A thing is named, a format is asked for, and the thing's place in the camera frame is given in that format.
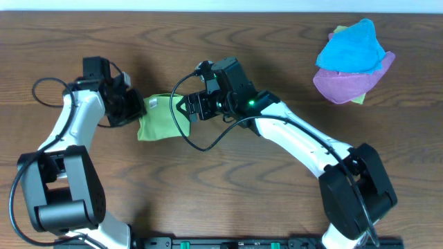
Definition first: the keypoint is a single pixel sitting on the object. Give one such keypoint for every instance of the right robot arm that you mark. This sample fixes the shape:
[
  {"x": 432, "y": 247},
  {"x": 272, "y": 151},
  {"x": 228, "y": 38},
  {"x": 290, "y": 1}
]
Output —
[{"x": 354, "y": 185}]

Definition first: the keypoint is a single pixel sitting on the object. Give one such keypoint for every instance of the green microfiber cloth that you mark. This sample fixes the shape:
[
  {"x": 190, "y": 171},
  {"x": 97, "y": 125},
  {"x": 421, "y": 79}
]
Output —
[{"x": 157, "y": 123}]

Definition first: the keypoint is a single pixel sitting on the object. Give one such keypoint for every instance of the yellow-green cloth at bottom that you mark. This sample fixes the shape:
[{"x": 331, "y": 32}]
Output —
[{"x": 361, "y": 98}]

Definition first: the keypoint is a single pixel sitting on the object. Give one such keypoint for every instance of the blue microfiber cloth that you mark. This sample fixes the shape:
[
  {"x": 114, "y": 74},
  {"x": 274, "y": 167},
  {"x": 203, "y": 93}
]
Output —
[{"x": 353, "y": 50}]

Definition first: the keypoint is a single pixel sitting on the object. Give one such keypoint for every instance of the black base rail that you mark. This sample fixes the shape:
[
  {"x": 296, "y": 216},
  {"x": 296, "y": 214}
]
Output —
[{"x": 291, "y": 243}]

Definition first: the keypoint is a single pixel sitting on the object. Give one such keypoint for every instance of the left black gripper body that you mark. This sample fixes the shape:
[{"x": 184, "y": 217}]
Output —
[{"x": 135, "y": 104}]

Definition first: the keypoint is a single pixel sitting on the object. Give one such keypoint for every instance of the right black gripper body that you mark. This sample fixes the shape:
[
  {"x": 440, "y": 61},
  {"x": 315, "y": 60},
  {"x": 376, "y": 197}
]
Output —
[{"x": 208, "y": 104}]

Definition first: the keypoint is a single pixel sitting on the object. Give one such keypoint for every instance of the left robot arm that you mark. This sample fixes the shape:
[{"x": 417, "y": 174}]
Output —
[{"x": 61, "y": 188}]

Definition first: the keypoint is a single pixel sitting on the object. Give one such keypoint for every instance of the purple microfiber cloth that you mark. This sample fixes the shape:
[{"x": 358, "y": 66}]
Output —
[{"x": 339, "y": 87}]

